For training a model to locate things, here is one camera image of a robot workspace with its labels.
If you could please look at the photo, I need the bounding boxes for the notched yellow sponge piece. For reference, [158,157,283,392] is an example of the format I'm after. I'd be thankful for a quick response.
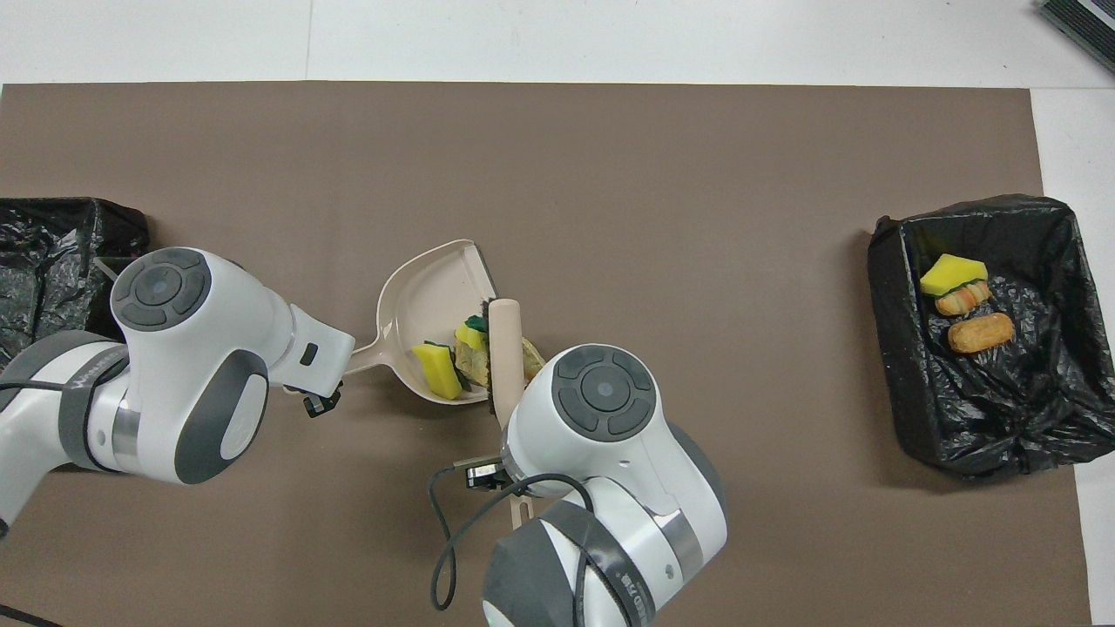
[411,343,465,401]

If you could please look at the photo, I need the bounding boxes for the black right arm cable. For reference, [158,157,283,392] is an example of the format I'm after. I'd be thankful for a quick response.
[429,466,602,610]

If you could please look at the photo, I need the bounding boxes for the beige brush black bristles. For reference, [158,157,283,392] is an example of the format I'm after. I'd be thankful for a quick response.
[486,298,537,528]

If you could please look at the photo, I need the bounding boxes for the beige bread chunk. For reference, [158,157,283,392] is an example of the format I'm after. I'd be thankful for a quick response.
[455,344,493,388]

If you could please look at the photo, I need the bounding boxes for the dark ribbed box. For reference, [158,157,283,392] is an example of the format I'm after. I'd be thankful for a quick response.
[1037,0,1115,76]

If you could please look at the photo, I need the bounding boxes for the brown bread roll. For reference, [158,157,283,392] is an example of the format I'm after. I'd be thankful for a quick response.
[948,312,1017,354]

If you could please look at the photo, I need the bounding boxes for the black bag-lined bin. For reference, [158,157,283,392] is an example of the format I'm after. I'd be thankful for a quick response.
[868,195,1115,480]
[0,197,151,371]

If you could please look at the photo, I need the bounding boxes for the wedge yellow green sponge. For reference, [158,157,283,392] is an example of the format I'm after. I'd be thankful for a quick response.
[919,253,990,299]

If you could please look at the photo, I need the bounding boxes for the brown table mat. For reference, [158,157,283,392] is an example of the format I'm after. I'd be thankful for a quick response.
[0,82,1094,627]

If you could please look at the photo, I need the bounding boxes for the beige plastic dustpan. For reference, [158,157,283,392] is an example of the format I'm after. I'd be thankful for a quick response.
[342,239,499,407]

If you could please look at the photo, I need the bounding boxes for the pale croissant toy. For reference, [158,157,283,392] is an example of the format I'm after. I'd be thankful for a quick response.
[935,280,993,317]

